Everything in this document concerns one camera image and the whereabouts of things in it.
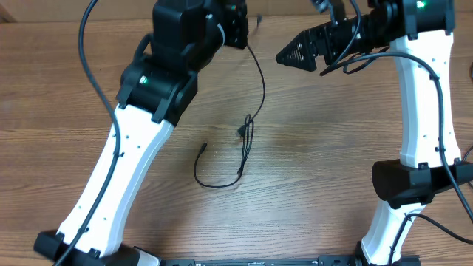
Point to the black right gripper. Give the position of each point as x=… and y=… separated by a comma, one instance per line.
x=319, y=34

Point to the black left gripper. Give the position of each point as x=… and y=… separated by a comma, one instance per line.
x=233, y=16

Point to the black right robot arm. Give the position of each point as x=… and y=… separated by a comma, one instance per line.
x=418, y=35

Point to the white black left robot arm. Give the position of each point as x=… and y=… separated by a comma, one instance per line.
x=155, y=90

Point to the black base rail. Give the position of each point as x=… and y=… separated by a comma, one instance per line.
x=258, y=261

